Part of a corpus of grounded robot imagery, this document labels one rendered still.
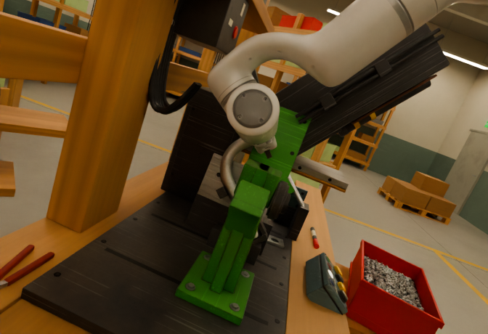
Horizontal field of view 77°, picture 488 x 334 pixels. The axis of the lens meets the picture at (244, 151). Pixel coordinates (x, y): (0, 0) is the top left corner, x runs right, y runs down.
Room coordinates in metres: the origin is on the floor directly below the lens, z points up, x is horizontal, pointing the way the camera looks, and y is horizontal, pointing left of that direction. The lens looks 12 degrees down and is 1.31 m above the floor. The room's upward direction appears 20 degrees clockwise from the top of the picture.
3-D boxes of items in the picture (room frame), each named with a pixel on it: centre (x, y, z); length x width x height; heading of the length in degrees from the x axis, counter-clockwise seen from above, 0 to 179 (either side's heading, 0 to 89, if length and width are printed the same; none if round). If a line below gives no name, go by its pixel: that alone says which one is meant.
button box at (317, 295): (0.69, -0.30, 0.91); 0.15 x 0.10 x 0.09; 173
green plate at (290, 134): (0.84, -0.08, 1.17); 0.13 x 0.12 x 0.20; 173
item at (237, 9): (0.83, 0.19, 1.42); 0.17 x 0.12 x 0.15; 173
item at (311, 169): (0.98, -0.14, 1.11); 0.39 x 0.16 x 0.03; 83
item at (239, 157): (1.04, 0.10, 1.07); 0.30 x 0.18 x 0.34; 173
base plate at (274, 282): (0.92, -0.03, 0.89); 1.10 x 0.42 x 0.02; 173
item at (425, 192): (6.40, -3.73, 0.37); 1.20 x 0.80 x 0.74; 98
